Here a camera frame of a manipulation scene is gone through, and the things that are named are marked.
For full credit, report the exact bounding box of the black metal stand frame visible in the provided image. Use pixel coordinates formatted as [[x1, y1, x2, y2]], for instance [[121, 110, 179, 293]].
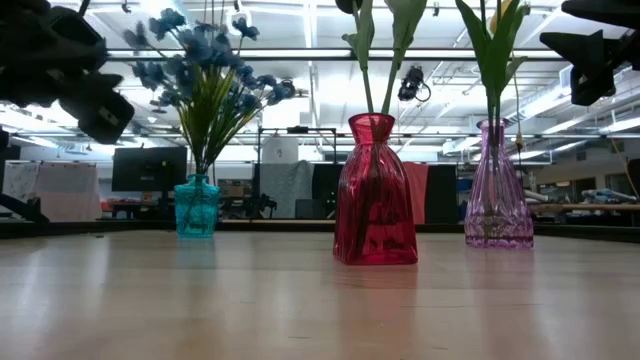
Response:
[[257, 127, 337, 221]]

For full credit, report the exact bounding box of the pale pink cloth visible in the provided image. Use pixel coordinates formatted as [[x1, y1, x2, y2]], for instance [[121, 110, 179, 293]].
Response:
[[35, 162, 105, 223]]

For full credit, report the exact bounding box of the wooden bench beam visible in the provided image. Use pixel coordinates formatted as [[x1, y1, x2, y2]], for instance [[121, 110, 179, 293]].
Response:
[[529, 202, 640, 214]]

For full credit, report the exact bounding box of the white patterned cloth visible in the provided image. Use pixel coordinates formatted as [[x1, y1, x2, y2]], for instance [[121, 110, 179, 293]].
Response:
[[2, 162, 40, 204]]

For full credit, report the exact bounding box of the black aluminium table frame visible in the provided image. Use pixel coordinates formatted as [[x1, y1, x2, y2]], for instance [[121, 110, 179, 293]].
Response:
[[0, 218, 640, 245]]

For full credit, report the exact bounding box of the large blue flower bunch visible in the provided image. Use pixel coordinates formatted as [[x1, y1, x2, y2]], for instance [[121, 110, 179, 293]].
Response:
[[122, 7, 261, 231]]

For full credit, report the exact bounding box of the thin yellow cord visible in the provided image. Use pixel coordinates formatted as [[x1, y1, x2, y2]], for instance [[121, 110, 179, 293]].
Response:
[[512, 74, 525, 151]]

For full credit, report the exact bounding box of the red cloth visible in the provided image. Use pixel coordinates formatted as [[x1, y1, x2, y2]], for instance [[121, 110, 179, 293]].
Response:
[[402, 160, 430, 225]]

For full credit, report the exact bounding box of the white hanging ring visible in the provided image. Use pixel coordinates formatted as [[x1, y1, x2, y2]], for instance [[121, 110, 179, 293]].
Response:
[[225, 5, 253, 36]]

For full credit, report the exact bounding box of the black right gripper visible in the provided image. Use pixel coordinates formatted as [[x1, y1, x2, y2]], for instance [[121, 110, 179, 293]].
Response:
[[539, 0, 640, 107]]

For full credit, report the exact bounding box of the grey cloth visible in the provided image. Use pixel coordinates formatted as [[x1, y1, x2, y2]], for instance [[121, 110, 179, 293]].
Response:
[[259, 159, 315, 220]]

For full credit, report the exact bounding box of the purple glass vase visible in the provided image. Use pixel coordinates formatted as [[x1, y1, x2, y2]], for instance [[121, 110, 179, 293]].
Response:
[[464, 118, 535, 250]]

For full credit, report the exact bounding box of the red glass vase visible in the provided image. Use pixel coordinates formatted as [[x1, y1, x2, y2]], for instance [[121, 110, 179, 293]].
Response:
[[332, 112, 419, 266]]

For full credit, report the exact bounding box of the black panel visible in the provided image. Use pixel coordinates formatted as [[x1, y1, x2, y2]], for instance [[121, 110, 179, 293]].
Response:
[[312, 163, 344, 220]]

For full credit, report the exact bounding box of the teal glass vase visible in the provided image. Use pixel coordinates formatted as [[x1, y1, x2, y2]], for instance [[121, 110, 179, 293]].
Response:
[[173, 173, 221, 239]]

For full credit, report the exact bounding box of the black ceiling camera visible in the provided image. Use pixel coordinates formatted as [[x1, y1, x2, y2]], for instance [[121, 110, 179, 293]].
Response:
[[397, 64, 432, 103]]

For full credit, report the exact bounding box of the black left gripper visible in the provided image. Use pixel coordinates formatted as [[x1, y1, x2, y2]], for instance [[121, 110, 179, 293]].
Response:
[[0, 0, 135, 145]]

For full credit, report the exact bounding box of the black computer monitor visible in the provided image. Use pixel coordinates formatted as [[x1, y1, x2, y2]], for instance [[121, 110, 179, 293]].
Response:
[[111, 146, 189, 193]]

